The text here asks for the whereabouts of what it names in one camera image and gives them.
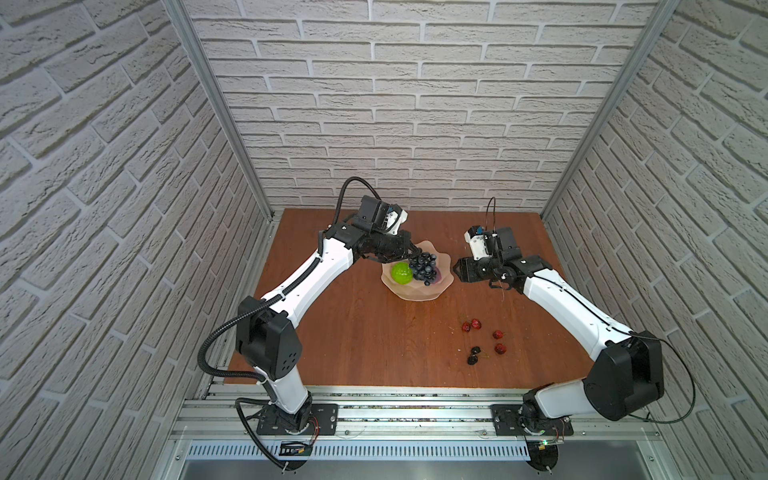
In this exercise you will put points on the pink wavy fruit bowl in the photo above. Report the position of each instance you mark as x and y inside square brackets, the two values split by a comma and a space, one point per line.
[416, 291]

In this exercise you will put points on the dark cherry pair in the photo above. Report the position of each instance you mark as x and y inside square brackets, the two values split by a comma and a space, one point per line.
[476, 354]

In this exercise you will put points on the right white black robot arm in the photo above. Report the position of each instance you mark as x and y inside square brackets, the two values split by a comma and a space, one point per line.
[627, 371]

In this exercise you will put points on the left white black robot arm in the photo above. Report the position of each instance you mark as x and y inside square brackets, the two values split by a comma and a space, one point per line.
[267, 336]

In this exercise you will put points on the dark grape bunch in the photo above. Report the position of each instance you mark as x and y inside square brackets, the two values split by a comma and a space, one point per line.
[424, 268]

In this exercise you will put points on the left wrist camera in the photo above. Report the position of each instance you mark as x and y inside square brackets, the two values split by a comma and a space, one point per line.
[395, 217]

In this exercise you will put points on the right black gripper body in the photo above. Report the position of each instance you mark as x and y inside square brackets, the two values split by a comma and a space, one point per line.
[485, 271]

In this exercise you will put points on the aluminium mounting rail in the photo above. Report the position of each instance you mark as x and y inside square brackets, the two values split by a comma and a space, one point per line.
[388, 423]

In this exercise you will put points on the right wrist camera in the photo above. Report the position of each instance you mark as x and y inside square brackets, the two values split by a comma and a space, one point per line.
[479, 240]

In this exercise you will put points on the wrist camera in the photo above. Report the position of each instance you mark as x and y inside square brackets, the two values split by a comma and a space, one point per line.
[395, 217]
[479, 240]

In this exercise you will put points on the red cherry pair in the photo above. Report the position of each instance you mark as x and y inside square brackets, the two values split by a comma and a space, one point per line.
[499, 347]
[474, 324]

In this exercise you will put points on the green bumpy fruit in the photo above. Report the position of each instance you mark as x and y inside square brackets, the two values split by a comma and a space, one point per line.
[401, 273]

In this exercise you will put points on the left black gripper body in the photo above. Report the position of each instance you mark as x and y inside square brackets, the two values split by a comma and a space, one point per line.
[394, 247]

